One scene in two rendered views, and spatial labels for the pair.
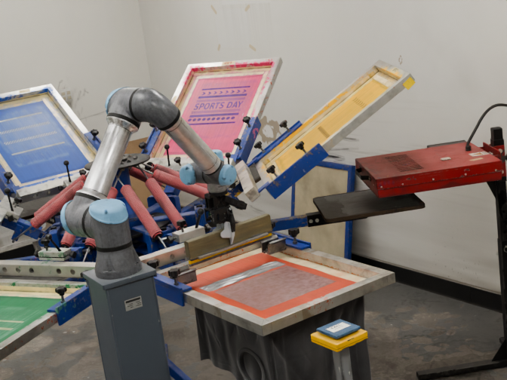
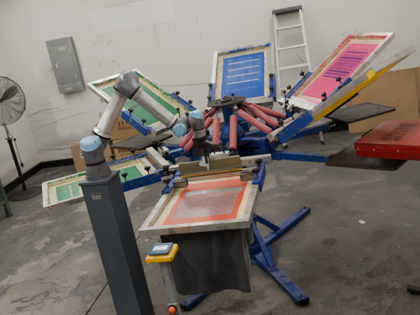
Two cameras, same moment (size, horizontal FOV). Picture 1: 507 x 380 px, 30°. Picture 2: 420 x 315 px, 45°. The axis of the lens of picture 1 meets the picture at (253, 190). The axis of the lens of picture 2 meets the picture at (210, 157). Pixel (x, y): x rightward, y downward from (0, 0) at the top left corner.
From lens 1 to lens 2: 2.56 m
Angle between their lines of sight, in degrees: 46
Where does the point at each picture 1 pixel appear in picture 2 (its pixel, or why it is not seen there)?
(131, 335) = (97, 212)
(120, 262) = (89, 172)
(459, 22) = not seen: outside the picture
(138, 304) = (99, 197)
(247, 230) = (221, 164)
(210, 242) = (193, 167)
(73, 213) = not seen: hidden behind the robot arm
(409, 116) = not seen: outside the picture
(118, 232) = (87, 156)
